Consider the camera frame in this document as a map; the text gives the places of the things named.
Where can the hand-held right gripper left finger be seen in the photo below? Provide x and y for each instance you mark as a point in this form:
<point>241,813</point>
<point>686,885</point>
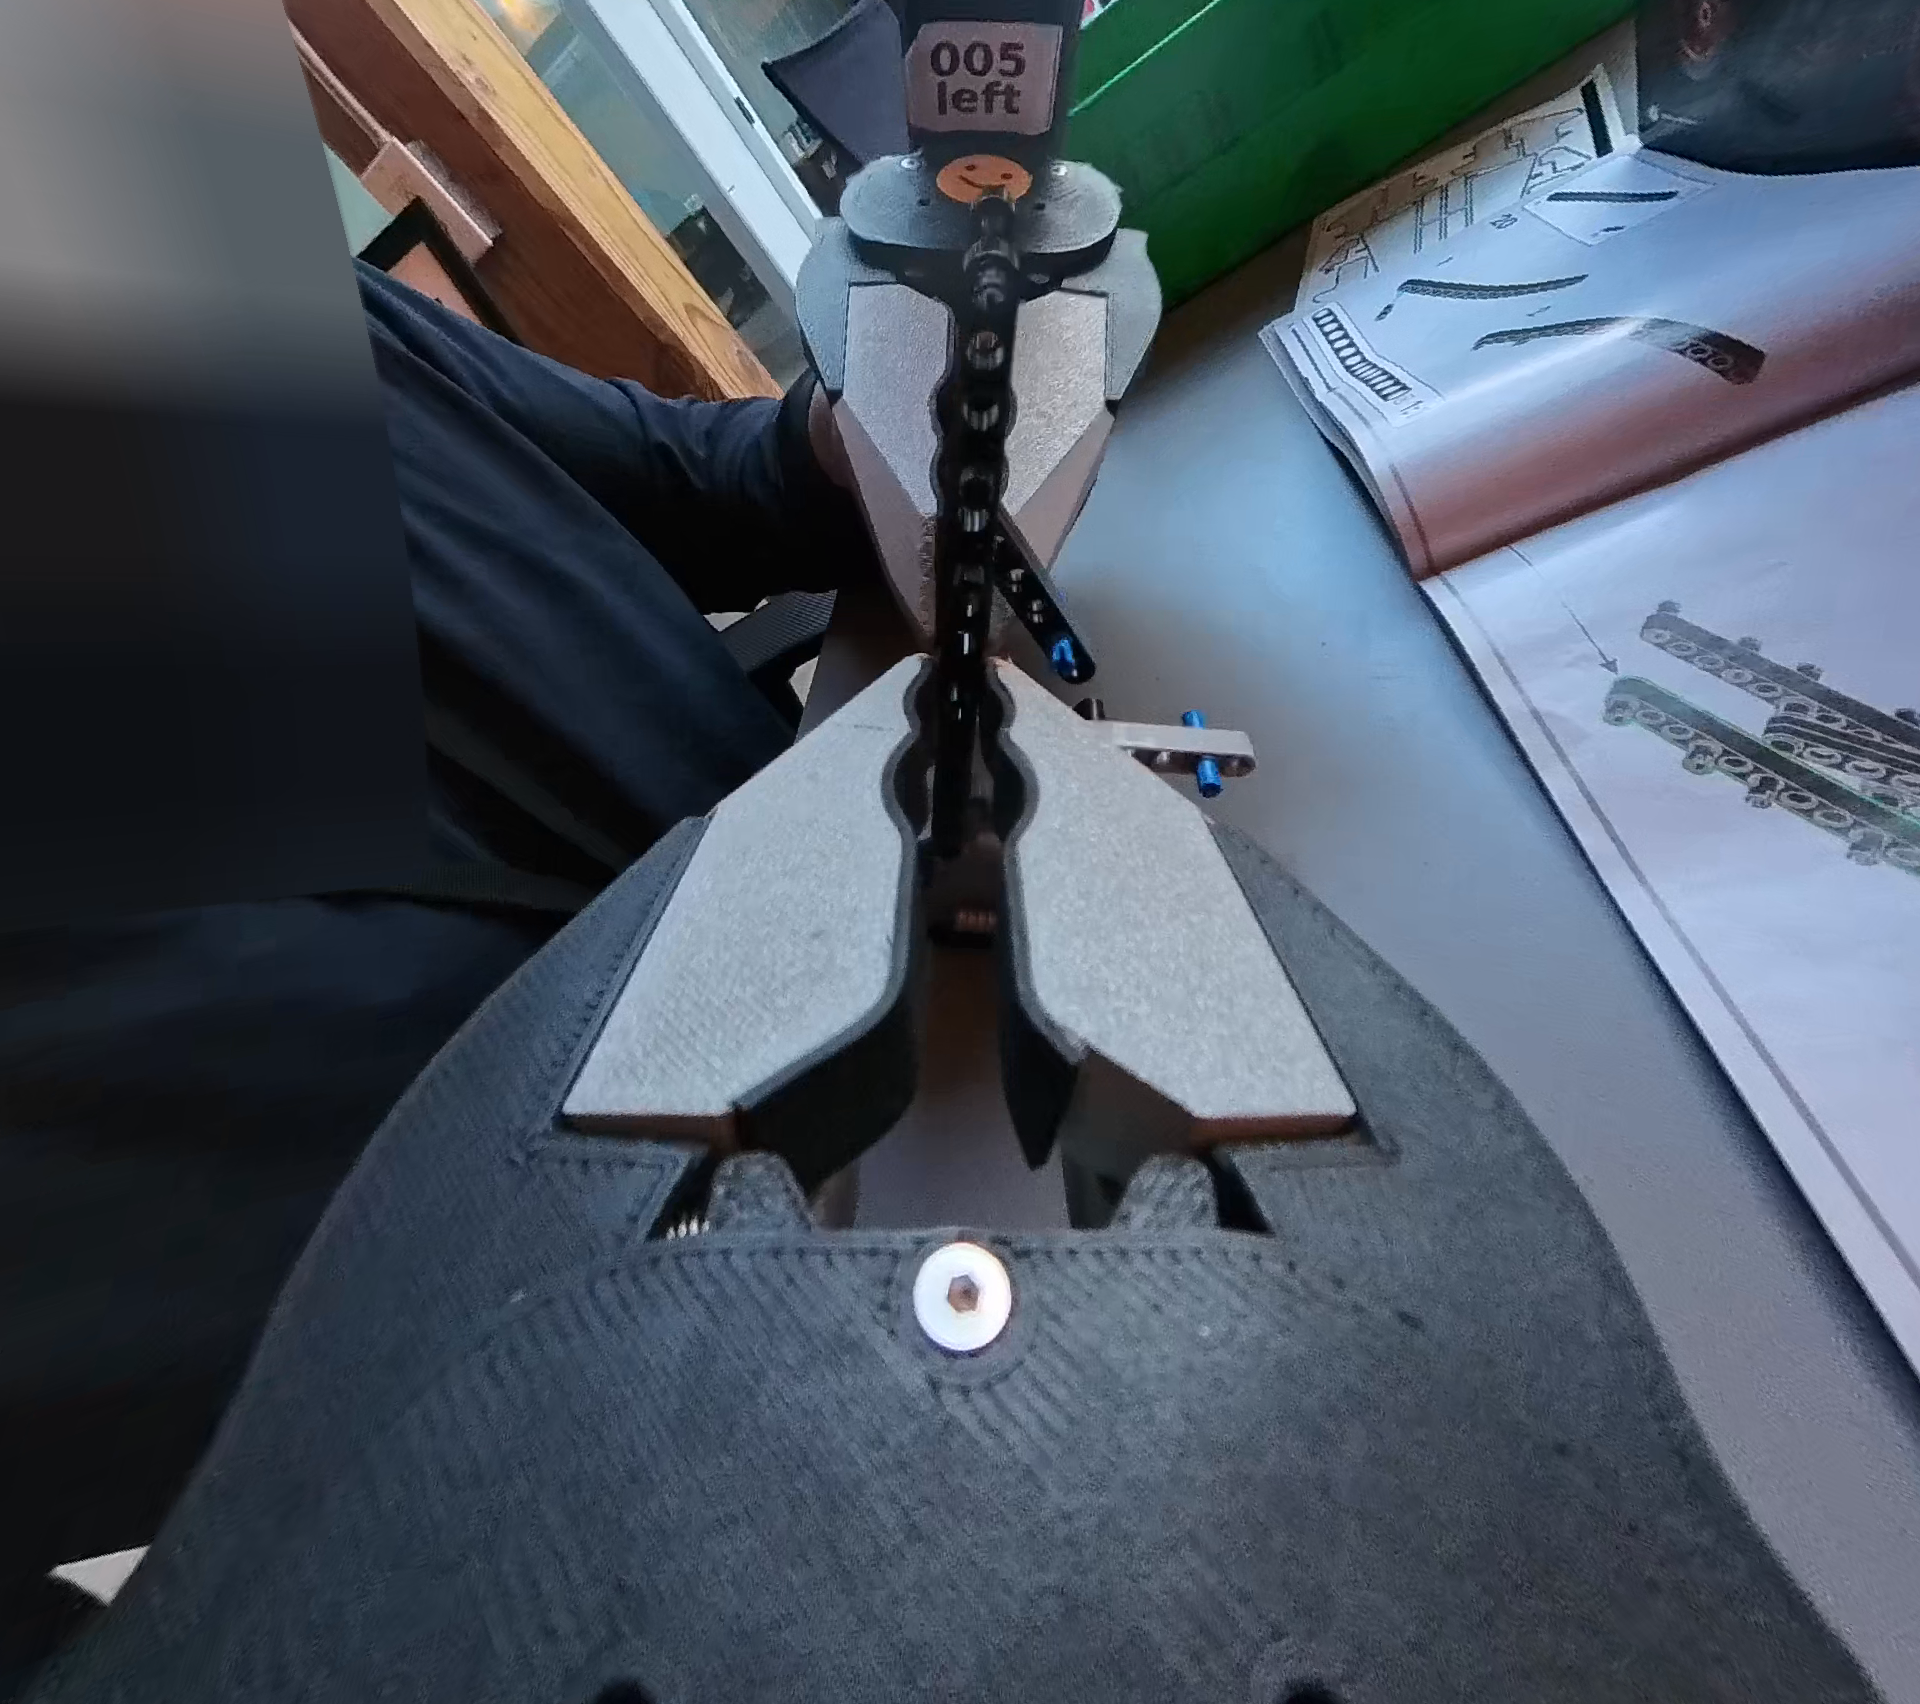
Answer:
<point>751,955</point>

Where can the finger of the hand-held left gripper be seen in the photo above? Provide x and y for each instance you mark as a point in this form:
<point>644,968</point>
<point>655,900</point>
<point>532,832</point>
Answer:
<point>1065,385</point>
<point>893,385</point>

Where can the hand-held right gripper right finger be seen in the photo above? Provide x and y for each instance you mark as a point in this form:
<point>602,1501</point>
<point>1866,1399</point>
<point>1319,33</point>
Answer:
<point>1154,968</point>

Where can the long black lego beam assembly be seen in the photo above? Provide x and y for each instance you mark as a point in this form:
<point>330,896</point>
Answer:
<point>975,428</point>

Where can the person's left forearm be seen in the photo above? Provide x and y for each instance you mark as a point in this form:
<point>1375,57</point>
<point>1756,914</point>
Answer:
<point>630,475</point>

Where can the light grey lego beam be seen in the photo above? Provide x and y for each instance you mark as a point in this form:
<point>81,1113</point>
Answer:
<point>1184,753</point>

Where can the lego instruction booklet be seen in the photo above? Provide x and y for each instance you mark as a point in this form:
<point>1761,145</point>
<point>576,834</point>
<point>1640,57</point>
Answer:
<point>1725,504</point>

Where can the person's left hand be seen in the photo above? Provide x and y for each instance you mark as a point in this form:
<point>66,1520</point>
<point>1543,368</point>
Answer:
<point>832,445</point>

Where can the dark office chair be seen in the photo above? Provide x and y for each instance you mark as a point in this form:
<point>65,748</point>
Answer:
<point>841,85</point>

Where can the person's dark clothing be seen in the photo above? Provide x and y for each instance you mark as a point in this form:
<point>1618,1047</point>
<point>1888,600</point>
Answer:
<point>570,745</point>

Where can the green plastic bin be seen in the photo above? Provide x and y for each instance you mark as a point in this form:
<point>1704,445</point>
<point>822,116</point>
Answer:
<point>1350,39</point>

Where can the printed paper sheet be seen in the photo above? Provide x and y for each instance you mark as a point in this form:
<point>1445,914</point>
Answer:
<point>1441,218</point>

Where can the wooden cabinet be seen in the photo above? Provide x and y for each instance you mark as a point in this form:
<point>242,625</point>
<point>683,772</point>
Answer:
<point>495,159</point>

